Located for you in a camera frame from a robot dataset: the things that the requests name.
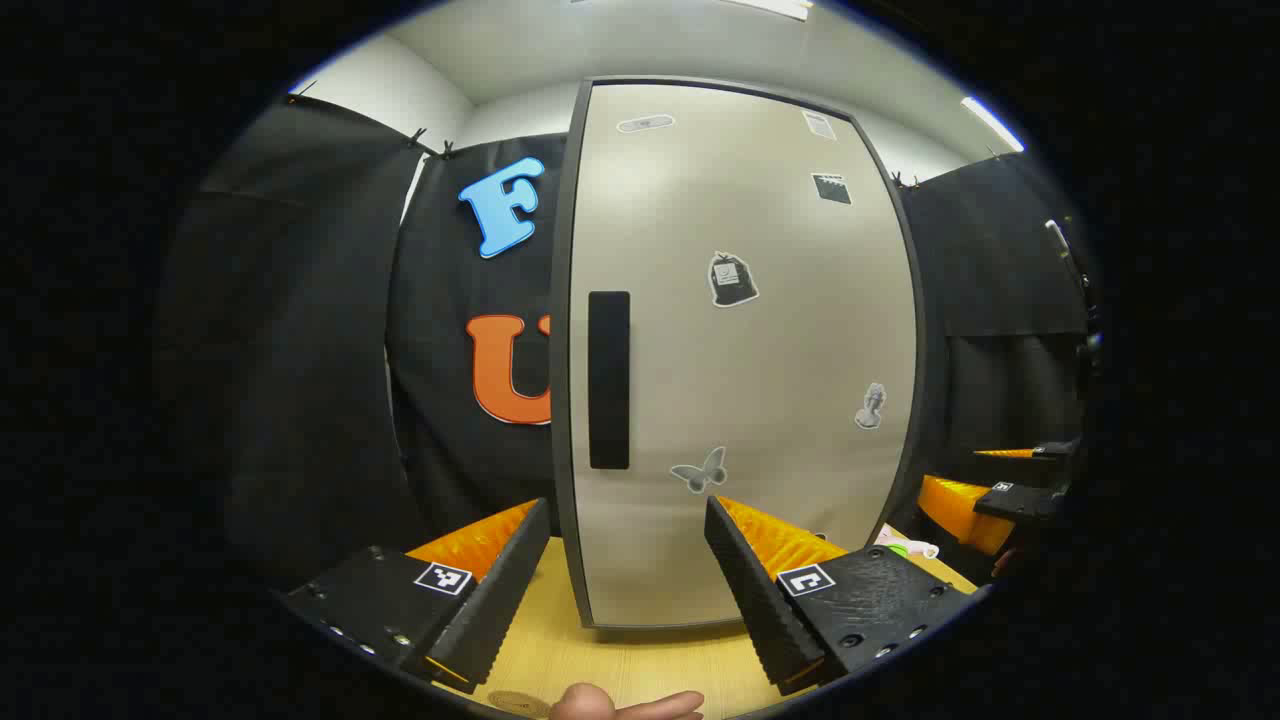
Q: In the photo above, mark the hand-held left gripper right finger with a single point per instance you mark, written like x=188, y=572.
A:
x=755, y=600

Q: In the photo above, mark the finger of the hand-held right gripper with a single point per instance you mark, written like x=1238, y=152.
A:
x=960, y=510
x=1030, y=452

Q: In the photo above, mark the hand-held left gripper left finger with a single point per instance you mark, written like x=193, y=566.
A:
x=500, y=590

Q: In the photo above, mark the round brown coaster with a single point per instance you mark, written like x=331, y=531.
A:
x=520, y=705

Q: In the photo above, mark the dark grey cabinet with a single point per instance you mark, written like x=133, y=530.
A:
x=558, y=400

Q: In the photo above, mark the grey cabinet door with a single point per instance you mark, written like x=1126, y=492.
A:
x=740, y=380

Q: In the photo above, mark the green plush toy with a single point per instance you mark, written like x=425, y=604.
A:
x=905, y=548

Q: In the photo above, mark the black backdrop cloth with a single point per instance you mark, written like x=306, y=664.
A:
x=300, y=350

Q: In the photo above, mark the wide ceiling light panel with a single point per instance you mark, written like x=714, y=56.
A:
x=770, y=8

